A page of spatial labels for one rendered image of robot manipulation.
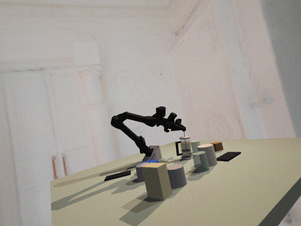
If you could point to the black flat rectangular pad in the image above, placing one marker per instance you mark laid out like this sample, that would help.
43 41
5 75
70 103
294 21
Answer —
119 175
228 156

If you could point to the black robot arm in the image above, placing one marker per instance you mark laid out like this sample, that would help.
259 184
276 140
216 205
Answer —
156 119

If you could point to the olive brown rectangular block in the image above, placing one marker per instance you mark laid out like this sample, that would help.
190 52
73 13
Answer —
157 180

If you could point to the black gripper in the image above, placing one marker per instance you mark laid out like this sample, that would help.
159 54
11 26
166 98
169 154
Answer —
174 126

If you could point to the orange block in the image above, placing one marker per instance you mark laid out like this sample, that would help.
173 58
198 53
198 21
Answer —
217 146

